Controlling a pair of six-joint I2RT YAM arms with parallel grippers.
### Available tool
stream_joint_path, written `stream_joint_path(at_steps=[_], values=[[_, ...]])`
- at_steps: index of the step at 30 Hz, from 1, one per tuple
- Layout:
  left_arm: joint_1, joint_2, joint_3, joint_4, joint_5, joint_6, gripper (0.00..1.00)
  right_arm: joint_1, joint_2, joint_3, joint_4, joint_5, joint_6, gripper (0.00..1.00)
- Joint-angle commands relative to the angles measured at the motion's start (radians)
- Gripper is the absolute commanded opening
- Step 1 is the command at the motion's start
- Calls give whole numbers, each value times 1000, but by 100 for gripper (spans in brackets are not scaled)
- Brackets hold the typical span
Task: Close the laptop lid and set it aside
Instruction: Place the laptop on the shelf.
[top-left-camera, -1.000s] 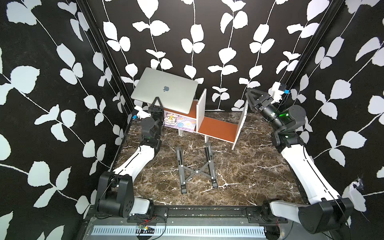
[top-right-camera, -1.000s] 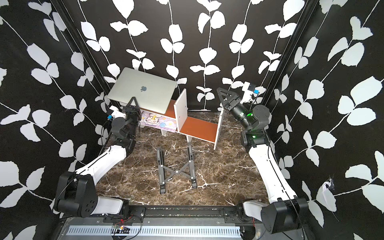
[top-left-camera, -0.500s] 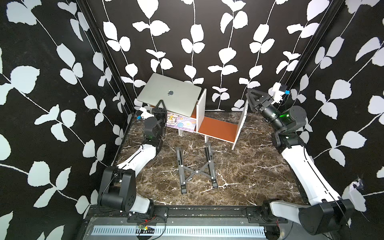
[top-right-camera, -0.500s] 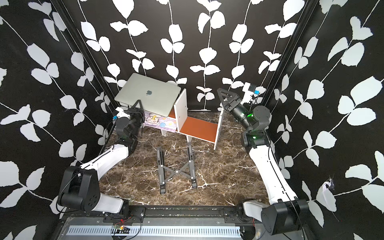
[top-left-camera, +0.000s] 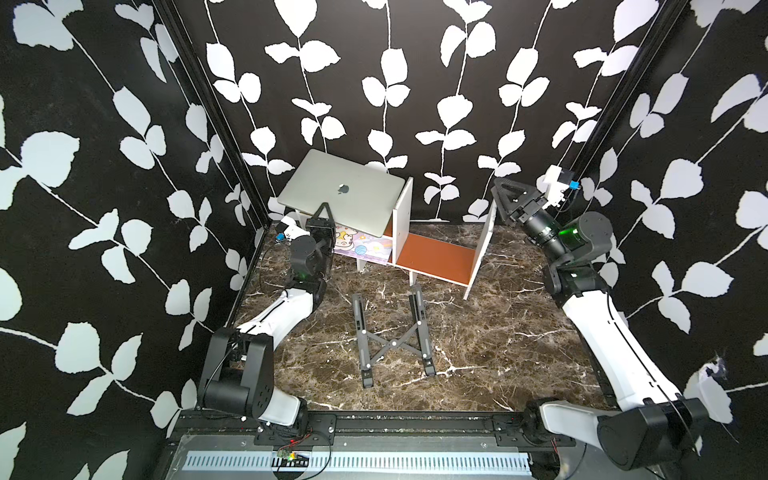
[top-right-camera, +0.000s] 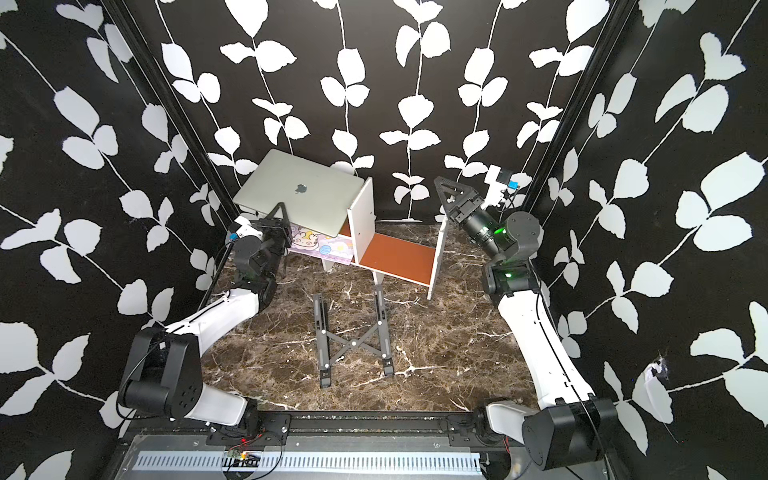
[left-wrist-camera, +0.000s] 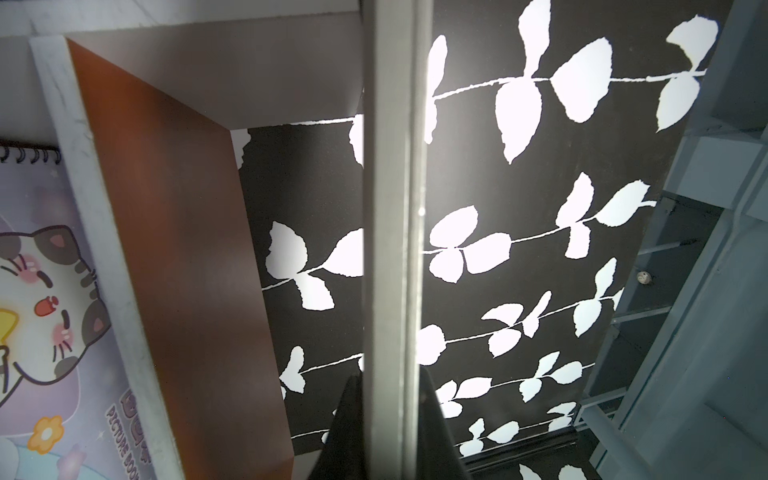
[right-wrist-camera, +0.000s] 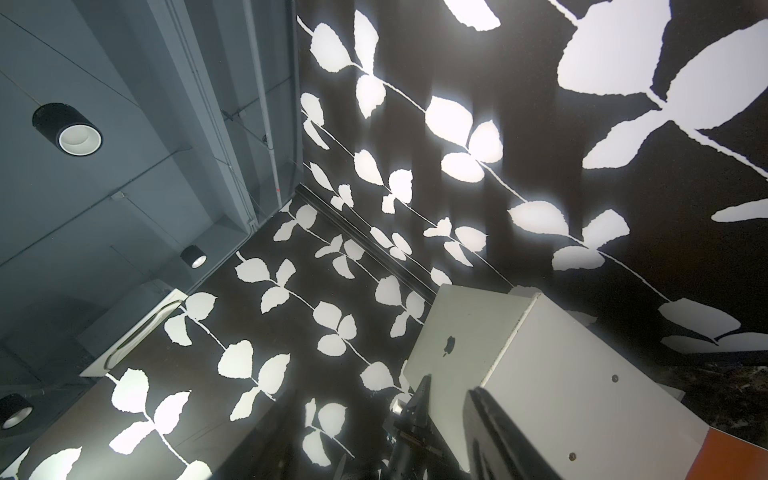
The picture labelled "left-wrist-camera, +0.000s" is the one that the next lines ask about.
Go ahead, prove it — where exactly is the cartoon cat picture book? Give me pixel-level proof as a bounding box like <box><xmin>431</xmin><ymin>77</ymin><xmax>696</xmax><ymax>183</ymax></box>
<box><xmin>1</xmin><ymin>146</ymin><xmax>155</xmax><ymax>479</ymax></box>

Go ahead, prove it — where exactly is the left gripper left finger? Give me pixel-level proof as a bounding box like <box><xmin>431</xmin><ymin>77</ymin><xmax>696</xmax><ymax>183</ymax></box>
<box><xmin>308</xmin><ymin>374</ymin><xmax>364</xmax><ymax>480</ymax></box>

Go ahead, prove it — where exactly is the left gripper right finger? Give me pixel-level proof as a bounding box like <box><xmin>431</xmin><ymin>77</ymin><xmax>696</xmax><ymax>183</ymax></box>
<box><xmin>416</xmin><ymin>367</ymin><xmax>471</xmax><ymax>480</ymax></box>

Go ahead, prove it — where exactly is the silver laptop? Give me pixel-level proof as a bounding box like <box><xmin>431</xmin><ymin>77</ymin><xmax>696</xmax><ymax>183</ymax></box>
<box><xmin>362</xmin><ymin>1</ymin><xmax>433</xmax><ymax>479</ymax></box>

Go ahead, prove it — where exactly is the white and brown shelf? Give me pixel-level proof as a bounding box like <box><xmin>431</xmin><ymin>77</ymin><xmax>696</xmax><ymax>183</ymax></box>
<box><xmin>1</xmin><ymin>1</ymin><xmax>362</xmax><ymax>479</ymax></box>

